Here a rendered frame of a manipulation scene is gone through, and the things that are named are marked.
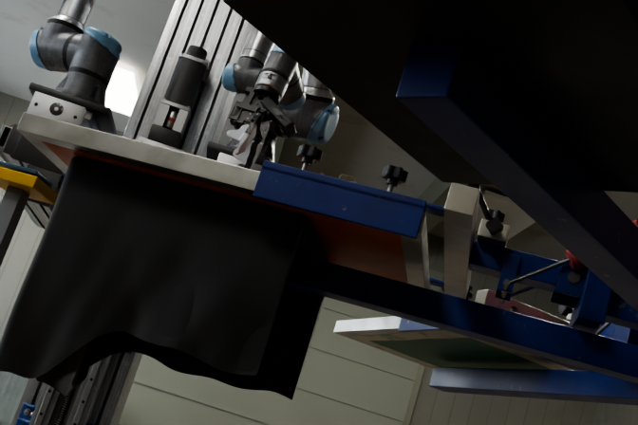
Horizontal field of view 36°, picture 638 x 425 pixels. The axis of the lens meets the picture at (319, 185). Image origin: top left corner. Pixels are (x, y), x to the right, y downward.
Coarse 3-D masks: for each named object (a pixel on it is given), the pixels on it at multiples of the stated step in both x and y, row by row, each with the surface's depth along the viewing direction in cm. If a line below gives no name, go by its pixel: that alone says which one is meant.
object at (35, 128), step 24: (24, 120) 184; (48, 120) 184; (72, 144) 182; (96, 144) 181; (120, 144) 180; (144, 144) 180; (168, 168) 178; (192, 168) 177; (216, 168) 176; (240, 168) 176; (240, 192) 178; (408, 240) 174; (408, 264) 191
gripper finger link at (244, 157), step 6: (252, 144) 236; (258, 144) 236; (246, 150) 237; (252, 150) 236; (258, 150) 237; (234, 156) 238; (240, 156) 237; (246, 156) 237; (252, 156) 236; (246, 162) 236; (252, 162) 235
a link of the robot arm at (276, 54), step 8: (272, 48) 245; (280, 48) 243; (272, 56) 242; (280, 56) 242; (288, 56) 242; (272, 64) 241; (280, 64) 241; (288, 64) 242; (296, 64) 245; (280, 72) 240; (288, 72) 241; (296, 72) 246; (288, 80) 242; (296, 80) 247
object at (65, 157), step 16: (48, 144) 188; (64, 160) 196; (96, 160) 188; (112, 160) 184; (160, 176) 185; (176, 176) 181; (224, 192) 181; (288, 208) 178; (320, 224) 182; (336, 224) 179; (352, 224) 175; (320, 240) 195; (336, 240) 191; (352, 240) 187; (368, 240) 183; (384, 240) 180; (400, 240) 176; (368, 256) 195; (384, 256) 191; (400, 256) 187
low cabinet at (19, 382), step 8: (0, 376) 816; (8, 376) 816; (16, 376) 817; (0, 384) 814; (8, 384) 815; (16, 384) 816; (24, 384) 816; (0, 392) 812; (8, 392) 813; (16, 392) 814; (0, 400) 811; (8, 400) 812; (16, 400) 812; (0, 408) 809; (8, 408) 810; (16, 408) 811; (0, 416) 808; (8, 416) 808; (0, 424) 806; (8, 424) 807
